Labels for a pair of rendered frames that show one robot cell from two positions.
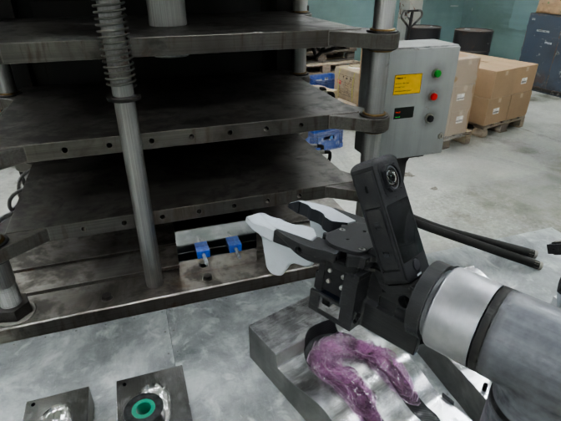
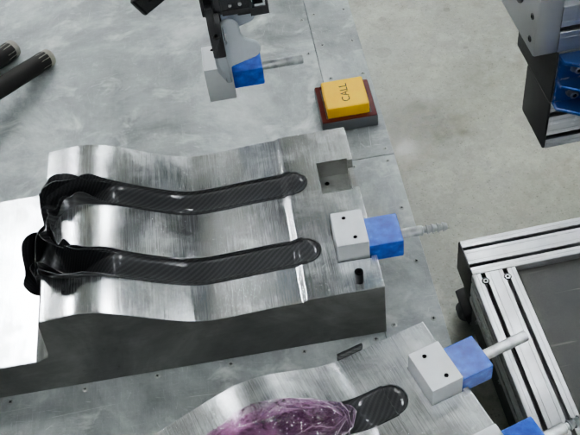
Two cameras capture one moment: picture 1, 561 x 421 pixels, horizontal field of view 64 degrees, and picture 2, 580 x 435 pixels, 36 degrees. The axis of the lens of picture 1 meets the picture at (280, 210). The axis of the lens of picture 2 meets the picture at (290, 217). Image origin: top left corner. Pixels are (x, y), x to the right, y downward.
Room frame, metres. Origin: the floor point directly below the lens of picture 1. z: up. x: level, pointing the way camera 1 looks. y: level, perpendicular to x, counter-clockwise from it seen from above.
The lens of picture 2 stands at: (0.55, 0.14, 1.69)
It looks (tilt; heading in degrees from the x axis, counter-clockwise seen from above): 49 degrees down; 288
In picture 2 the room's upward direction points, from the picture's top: 9 degrees counter-clockwise
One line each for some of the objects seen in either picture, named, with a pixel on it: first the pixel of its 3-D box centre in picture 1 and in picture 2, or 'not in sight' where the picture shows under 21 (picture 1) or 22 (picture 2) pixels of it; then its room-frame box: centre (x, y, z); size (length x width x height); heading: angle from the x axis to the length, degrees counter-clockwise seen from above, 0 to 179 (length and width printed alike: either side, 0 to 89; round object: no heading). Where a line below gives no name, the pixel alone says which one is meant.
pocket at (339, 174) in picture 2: not in sight; (338, 185); (0.72, -0.60, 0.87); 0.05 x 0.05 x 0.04; 19
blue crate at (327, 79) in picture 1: (324, 83); not in sight; (6.61, -0.64, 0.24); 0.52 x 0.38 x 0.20; 120
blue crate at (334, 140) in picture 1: (312, 133); not in sight; (4.74, -0.36, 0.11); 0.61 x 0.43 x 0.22; 30
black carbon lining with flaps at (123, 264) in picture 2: not in sight; (164, 225); (0.90, -0.48, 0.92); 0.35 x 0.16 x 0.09; 19
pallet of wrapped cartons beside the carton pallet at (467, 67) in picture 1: (411, 93); not in sight; (5.06, -1.48, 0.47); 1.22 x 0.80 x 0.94; 28
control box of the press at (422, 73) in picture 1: (386, 225); not in sight; (1.65, -0.46, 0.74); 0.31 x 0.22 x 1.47; 109
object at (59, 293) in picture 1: (190, 230); not in sight; (1.56, 0.36, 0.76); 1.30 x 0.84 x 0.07; 109
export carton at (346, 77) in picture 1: (358, 83); not in sight; (6.15, -1.06, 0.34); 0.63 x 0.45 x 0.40; 24
